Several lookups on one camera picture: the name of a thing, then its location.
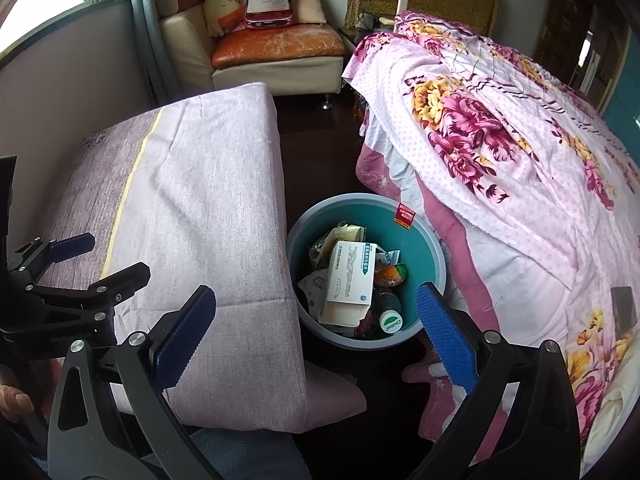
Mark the white cartoon print packet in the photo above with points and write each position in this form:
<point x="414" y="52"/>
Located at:
<point x="315" y="290"/>

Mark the lilac table cloth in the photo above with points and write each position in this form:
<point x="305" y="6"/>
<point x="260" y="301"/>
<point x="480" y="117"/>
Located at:
<point x="200" y="185"/>

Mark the grey-blue curtain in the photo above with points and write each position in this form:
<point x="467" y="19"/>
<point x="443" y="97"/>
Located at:
<point x="145" y="25"/>

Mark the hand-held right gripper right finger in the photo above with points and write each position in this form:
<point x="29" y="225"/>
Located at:
<point x="450" y="340"/>

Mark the clear plastic water bottle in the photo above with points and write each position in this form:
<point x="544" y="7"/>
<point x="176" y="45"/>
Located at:
<point x="391" y="321"/>

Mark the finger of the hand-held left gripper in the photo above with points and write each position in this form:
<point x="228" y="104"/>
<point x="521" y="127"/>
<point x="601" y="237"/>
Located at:
<point x="125" y="280"/>
<point x="70" y="247"/>

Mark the cream printed pillow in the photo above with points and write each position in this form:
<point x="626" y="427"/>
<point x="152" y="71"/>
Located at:
<point x="222" y="5"/>

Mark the yellow packet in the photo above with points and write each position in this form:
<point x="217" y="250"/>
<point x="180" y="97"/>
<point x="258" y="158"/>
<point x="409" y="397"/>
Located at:
<point x="345" y="235"/>

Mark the orange seat cushion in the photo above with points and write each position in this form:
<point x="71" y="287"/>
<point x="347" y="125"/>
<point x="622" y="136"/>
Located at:
<point x="275" y="42"/>

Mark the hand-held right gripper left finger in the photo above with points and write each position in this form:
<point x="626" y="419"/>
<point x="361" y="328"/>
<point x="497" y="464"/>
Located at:
<point x="185" y="340"/>

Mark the person's left hand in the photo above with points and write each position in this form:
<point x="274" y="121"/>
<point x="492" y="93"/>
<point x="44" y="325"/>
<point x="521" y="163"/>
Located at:
<point x="15" y="405"/>

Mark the black phone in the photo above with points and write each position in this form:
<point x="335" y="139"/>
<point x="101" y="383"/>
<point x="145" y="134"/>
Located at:
<point x="624" y="307"/>

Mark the cream leather sofa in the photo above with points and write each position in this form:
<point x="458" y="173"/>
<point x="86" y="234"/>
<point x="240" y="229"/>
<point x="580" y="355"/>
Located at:
<point x="190" y="45"/>

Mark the window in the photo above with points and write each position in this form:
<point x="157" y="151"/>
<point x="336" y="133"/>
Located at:
<point x="45" y="0"/>

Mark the beige pillow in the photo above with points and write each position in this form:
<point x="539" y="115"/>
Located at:
<point x="310" y="5"/>

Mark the teal cabinet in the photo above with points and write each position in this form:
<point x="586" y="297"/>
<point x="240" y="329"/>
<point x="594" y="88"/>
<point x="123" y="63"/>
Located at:
<point x="627" y="110"/>

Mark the white medicine box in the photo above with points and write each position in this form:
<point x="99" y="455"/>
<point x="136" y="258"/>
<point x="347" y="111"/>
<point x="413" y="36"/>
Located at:
<point x="347" y="280"/>

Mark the pink floral bed sheet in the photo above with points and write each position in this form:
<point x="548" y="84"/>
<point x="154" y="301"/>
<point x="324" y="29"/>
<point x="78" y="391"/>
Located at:
<point x="500" y="125"/>

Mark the orange and green plastic toy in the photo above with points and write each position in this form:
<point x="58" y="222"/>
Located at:
<point x="392" y="275"/>

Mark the teal plastic bin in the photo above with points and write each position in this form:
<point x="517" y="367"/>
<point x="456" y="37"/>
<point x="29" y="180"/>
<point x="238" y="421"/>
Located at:
<point x="425" y="260"/>

